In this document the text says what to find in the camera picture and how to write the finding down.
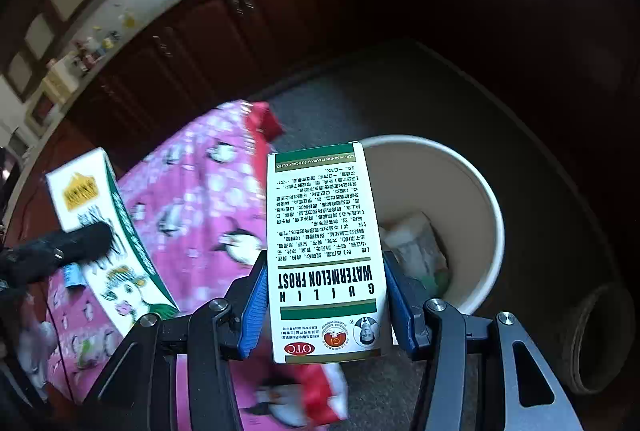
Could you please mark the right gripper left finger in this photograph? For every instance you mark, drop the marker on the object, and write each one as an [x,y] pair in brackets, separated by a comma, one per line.
[223,331]

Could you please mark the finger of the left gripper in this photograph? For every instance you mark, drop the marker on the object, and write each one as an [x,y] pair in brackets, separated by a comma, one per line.
[37,259]

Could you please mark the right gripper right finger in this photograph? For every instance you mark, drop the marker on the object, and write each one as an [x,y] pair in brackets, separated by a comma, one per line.
[432,331]

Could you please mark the green white medicine box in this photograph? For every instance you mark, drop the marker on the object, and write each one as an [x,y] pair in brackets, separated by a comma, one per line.
[326,278]

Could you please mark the green white milk carton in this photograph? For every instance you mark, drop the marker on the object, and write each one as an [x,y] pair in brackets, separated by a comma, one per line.
[115,264]

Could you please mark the white round trash bin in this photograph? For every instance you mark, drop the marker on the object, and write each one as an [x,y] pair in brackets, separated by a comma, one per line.
[410,174]

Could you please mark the dark wooden kitchen cabinets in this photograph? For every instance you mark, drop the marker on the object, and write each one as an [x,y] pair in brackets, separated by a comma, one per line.
[567,71]

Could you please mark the pink penguin tablecloth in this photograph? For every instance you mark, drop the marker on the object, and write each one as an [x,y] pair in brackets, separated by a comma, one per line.
[188,220]

